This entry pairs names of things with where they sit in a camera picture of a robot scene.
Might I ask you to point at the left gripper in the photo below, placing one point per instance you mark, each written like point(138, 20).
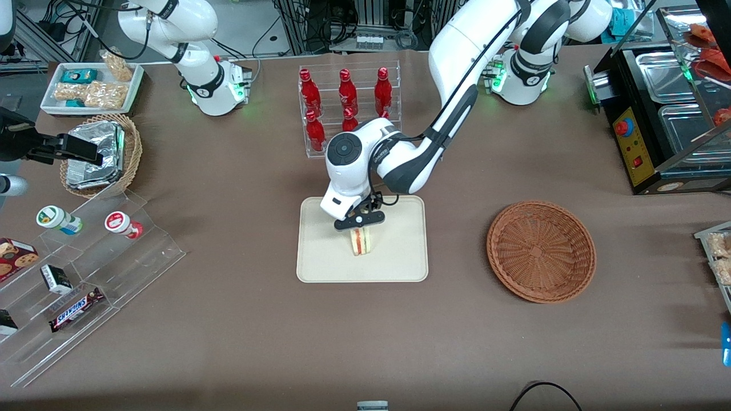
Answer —
point(374, 203)

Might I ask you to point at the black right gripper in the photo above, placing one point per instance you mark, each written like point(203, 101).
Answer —
point(17, 140)

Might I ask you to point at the triangular sandwich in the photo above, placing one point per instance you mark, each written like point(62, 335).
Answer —
point(361, 242)

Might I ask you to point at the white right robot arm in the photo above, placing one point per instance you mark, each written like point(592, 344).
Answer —
point(197, 63)

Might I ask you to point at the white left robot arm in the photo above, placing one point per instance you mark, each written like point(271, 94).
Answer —
point(462, 51)

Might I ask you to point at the cream rectangular tray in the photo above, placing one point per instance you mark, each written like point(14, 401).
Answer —
point(400, 251)

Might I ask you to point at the deep tan wicker basket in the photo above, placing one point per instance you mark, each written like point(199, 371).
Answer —
point(133, 154)

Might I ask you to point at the white rectangular snack tray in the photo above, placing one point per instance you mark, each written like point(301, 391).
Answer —
point(52, 103)

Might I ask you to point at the round brown wicker basket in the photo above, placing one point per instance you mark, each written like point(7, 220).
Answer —
point(539, 251)

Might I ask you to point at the white tray with snacks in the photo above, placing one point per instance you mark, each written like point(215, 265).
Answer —
point(703, 235)

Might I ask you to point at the silver foil packets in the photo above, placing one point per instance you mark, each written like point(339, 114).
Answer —
point(105, 151)

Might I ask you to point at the small teal snack packet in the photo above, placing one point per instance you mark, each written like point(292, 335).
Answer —
point(75, 103)

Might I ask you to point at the clear bag of crackers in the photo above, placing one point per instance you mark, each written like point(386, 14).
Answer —
point(69, 91)
point(118, 67)
point(107, 95)

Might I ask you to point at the green lid yogurt bottle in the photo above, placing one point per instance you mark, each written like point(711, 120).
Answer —
point(56, 219)

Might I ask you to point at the teal snack box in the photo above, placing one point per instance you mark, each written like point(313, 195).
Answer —
point(79, 75)

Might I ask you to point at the red lid yogurt bottle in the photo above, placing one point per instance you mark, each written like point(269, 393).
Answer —
point(121, 224)

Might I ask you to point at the red cookie box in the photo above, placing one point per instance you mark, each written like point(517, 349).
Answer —
point(14, 258)

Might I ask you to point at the clear acrylic stepped stand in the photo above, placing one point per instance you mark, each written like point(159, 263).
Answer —
point(131, 268)

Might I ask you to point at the small black white carton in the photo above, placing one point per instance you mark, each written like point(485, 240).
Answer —
point(56, 279)

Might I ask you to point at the clear acrylic bottle rack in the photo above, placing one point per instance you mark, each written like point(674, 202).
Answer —
point(394, 74)

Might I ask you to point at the snickers chocolate bar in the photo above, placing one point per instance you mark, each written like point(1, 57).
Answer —
point(76, 309)

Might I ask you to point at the white power strip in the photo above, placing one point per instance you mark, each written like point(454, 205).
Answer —
point(369, 41)

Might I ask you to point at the grey white device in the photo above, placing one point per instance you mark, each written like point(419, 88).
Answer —
point(372, 406)

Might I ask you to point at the black white snack packet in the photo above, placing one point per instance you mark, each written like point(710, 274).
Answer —
point(7, 323)

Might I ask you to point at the black food warmer appliance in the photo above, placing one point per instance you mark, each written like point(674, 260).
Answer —
point(628, 154)

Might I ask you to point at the red emergency stop button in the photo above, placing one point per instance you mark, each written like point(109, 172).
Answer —
point(623, 127)

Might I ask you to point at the teal cloth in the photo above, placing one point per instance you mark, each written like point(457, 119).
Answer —
point(619, 23)

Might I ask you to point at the steel food pan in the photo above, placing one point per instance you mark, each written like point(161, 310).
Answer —
point(662, 77)
point(685, 131)

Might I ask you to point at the clear bag of puffed snack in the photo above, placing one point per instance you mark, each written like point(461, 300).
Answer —
point(724, 272)
point(719, 244)

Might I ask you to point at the orange fried food piece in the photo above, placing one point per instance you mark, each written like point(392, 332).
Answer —
point(724, 116)
point(714, 63)
point(698, 35)

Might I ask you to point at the blue plastic object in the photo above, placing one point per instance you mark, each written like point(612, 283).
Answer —
point(726, 342)

